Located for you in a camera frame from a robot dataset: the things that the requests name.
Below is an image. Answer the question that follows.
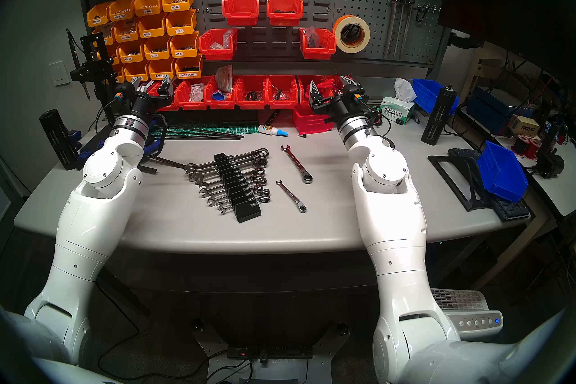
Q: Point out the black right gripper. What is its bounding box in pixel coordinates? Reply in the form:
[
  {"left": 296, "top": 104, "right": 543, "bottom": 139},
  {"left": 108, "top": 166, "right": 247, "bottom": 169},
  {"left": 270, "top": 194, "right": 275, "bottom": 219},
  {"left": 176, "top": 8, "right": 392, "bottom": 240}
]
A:
[{"left": 309, "top": 75, "right": 370, "bottom": 124}]

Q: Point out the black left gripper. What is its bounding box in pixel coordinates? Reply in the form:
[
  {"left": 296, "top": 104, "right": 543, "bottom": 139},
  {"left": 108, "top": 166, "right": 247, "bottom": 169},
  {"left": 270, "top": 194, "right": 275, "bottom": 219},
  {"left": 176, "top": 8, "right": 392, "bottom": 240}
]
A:
[{"left": 127, "top": 75, "right": 176, "bottom": 124}]

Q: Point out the black wrench holder case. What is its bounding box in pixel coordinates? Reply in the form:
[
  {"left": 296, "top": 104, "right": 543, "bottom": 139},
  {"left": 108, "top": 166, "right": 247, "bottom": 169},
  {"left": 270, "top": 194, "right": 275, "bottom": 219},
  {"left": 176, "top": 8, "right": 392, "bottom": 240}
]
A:
[{"left": 213, "top": 153, "right": 262, "bottom": 224}]

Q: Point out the yellow bin labelled M2.5-5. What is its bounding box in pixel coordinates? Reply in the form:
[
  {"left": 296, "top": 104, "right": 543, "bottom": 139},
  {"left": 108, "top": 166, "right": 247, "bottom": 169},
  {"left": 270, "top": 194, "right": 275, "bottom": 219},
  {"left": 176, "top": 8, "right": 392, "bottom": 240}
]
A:
[{"left": 148, "top": 58, "right": 176, "bottom": 80}]

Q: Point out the yellow bin labelled M2.5-6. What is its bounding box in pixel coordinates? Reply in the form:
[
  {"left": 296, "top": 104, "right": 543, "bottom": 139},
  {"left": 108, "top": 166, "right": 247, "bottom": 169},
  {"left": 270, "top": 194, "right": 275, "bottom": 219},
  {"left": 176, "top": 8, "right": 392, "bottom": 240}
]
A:
[{"left": 123, "top": 61, "right": 150, "bottom": 82}]

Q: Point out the yellow bin labelled M3-8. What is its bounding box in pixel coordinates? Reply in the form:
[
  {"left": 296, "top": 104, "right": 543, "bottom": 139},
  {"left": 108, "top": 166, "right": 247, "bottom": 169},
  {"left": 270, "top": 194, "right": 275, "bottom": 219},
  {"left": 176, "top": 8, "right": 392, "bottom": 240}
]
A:
[{"left": 143, "top": 36, "right": 172, "bottom": 61}]

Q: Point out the yellow bin labelled M3-12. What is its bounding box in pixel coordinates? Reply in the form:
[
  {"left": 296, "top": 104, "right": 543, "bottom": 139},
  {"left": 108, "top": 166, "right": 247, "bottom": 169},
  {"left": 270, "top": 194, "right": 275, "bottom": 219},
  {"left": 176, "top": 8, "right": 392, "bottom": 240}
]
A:
[{"left": 118, "top": 40, "right": 145, "bottom": 64}]

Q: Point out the yellow bin labelled HEX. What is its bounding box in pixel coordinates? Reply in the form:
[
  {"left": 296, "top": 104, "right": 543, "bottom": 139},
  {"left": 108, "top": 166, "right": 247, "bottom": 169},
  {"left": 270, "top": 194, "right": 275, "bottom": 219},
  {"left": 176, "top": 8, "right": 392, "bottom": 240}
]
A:
[{"left": 174, "top": 54, "right": 204, "bottom": 79}]

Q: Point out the yellow bin labelled M3-6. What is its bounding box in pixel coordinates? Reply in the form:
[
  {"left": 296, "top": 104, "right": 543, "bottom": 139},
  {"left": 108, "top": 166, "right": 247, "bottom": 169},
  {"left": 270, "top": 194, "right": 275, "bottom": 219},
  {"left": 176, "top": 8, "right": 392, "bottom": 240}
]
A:
[{"left": 170, "top": 31, "right": 200, "bottom": 59}]

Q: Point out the yellow bin labelled M4-6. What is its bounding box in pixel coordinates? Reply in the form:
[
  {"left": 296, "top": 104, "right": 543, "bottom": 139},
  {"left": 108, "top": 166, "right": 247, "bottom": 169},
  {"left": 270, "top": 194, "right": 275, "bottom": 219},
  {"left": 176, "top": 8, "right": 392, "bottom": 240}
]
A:
[{"left": 137, "top": 14, "right": 168, "bottom": 38}]

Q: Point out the black soldering tool stand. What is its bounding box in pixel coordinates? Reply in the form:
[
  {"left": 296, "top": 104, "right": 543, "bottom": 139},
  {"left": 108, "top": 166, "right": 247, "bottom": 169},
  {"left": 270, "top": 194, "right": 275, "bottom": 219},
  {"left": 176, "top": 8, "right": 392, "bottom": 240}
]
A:
[{"left": 70, "top": 33, "right": 118, "bottom": 123}]

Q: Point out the yellow bin labelled M4X4X6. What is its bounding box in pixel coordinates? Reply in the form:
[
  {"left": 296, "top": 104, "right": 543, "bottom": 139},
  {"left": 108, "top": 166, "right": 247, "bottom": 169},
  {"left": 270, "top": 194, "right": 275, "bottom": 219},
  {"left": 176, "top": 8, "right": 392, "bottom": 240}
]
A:
[{"left": 112, "top": 19, "right": 140, "bottom": 43}]

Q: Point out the Kimtech tissue box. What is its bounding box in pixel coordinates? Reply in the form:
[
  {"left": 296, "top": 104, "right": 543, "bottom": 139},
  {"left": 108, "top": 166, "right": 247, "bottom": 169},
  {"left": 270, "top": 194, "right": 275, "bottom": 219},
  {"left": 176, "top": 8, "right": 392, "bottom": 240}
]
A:
[{"left": 379, "top": 97, "right": 417, "bottom": 125}]

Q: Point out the cream masking tape roll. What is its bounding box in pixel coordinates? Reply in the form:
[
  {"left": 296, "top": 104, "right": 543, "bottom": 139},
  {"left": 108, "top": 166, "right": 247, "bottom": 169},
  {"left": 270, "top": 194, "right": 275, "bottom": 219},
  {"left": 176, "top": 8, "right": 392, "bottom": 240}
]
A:
[{"left": 333, "top": 15, "right": 371, "bottom": 54}]

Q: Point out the yellow bin labelled M3-4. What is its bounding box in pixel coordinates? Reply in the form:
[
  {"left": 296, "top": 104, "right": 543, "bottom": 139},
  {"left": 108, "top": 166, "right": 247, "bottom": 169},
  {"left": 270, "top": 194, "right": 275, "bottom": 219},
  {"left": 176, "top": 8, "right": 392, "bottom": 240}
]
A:
[{"left": 165, "top": 9, "right": 198, "bottom": 36}]

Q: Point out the bagged user manual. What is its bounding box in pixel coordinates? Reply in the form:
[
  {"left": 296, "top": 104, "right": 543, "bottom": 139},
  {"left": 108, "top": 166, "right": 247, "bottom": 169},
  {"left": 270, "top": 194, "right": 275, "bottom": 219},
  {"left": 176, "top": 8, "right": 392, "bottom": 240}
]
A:
[{"left": 215, "top": 65, "right": 234, "bottom": 93}]

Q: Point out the green cutting mat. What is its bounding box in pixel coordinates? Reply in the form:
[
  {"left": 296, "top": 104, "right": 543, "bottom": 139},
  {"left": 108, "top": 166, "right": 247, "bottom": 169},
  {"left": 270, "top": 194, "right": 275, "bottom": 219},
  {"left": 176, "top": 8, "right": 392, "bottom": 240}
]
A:
[{"left": 151, "top": 124, "right": 261, "bottom": 138}]

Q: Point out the black soldering pen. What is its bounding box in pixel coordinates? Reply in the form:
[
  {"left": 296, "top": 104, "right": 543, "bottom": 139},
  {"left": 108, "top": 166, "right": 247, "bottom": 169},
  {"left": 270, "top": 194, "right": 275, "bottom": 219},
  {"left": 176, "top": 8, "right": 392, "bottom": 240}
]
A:
[{"left": 66, "top": 29, "right": 90, "bottom": 101}]

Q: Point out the blue plastic bin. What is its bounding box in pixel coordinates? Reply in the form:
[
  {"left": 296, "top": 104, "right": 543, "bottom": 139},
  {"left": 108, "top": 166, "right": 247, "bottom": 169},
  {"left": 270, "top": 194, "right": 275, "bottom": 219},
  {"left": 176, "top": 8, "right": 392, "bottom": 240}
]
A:
[
  {"left": 476, "top": 140, "right": 529, "bottom": 204},
  {"left": 412, "top": 79, "right": 459, "bottom": 115}
]

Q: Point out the largest chrome ratchet wrench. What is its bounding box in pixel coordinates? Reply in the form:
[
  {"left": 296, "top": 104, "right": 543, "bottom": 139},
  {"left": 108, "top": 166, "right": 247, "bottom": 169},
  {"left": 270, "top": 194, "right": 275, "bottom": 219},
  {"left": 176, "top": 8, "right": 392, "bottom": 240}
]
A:
[{"left": 184, "top": 147, "right": 270, "bottom": 172}]

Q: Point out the blue bar clamp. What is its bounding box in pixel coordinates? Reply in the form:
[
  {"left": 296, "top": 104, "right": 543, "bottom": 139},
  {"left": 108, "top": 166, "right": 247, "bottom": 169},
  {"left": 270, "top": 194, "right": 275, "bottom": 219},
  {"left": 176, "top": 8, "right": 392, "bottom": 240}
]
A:
[{"left": 76, "top": 142, "right": 106, "bottom": 165}]

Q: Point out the large chrome ratchet wrench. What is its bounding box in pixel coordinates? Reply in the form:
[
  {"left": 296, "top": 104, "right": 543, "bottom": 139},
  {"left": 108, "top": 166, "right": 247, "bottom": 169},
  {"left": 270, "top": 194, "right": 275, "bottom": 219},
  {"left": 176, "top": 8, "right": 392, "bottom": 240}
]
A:
[
  {"left": 189, "top": 158, "right": 267, "bottom": 181},
  {"left": 187, "top": 153, "right": 270, "bottom": 177}
]

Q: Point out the medium chrome ratchet wrench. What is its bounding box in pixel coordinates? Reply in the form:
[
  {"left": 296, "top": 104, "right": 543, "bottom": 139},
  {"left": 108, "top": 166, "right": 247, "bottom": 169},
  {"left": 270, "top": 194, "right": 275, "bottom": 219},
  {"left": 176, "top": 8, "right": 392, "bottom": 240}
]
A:
[
  {"left": 199, "top": 176, "right": 268, "bottom": 195},
  {"left": 196, "top": 168, "right": 267, "bottom": 189},
  {"left": 202, "top": 183, "right": 266, "bottom": 200}
]

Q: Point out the small loose chrome wrench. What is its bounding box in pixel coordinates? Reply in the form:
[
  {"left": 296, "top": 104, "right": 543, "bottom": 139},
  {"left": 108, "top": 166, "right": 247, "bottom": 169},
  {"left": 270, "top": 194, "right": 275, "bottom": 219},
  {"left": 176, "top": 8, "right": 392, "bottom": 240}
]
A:
[{"left": 275, "top": 180, "right": 308, "bottom": 214}]

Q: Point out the black angled stand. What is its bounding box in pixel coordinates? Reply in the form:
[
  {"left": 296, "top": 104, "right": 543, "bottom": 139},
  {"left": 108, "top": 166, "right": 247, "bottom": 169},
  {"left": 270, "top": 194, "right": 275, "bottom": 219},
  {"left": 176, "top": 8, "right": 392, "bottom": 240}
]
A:
[{"left": 427, "top": 155, "right": 495, "bottom": 213}]

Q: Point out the dark blue crate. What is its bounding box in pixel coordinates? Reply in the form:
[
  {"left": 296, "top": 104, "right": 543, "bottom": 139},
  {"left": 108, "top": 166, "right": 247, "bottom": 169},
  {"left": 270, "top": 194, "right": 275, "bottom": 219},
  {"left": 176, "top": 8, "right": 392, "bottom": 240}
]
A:
[{"left": 466, "top": 86, "right": 534, "bottom": 132}]

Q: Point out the small cardboard box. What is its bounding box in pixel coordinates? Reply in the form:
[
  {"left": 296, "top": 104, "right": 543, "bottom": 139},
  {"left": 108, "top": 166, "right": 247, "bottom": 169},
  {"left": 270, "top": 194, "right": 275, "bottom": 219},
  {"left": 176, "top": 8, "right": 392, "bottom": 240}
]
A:
[{"left": 508, "top": 115, "right": 540, "bottom": 136}]

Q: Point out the black keyboard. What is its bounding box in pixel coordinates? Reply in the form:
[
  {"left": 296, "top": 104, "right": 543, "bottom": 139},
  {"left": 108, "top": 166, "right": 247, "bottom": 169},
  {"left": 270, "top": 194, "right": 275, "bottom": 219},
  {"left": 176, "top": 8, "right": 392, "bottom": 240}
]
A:
[{"left": 448, "top": 147, "right": 531, "bottom": 222}]

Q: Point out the black power adapter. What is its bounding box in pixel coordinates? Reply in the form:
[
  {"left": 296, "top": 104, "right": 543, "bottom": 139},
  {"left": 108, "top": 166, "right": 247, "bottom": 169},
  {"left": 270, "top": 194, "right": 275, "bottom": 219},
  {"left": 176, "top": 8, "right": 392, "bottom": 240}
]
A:
[{"left": 535, "top": 154, "right": 565, "bottom": 179}]

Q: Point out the white air purifier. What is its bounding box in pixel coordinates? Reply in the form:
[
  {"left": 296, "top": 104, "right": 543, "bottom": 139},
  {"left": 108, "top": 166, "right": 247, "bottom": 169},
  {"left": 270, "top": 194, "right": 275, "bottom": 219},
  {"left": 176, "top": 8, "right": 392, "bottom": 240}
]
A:
[{"left": 430, "top": 288, "right": 504, "bottom": 341}]

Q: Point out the black power strip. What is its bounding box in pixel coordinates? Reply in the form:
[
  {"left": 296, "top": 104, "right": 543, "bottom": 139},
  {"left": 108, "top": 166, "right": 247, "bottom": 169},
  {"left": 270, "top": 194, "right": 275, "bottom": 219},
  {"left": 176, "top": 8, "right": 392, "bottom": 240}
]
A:
[{"left": 227, "top": 345, "right": 314, "bottom": 361}]

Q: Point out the red wall-hung parts bin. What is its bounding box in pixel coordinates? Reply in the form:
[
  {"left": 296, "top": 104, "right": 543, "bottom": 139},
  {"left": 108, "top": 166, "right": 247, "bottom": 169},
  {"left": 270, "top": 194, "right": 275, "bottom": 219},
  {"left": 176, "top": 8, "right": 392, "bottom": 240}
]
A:
[
  {"left": 198, "top": 29, "right": 239, "bottom": 61},
  {"left": 299, "top": 28, "right": 337, "bottom": 60},
  {"left": 266, "top": 0, "right": 304, "bottom": 27},
  {"left": 222, "top": 0, "right": 261, "bottom": 26}
]

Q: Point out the white wall switch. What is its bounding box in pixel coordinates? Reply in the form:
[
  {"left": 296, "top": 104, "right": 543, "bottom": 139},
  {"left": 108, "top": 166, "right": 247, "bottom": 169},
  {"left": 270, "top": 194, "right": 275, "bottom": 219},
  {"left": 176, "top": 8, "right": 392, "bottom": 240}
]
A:
[{"left": 48, "top": 60, "right": 72, "bottom": 88}]

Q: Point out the red wire spool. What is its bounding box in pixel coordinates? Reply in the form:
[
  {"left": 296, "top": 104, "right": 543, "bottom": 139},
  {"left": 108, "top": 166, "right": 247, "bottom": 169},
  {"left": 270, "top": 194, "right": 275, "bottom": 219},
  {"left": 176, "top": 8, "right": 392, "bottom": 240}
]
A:
[{"left": 513, "top": 133, "right": 543, "bottom": 159}]

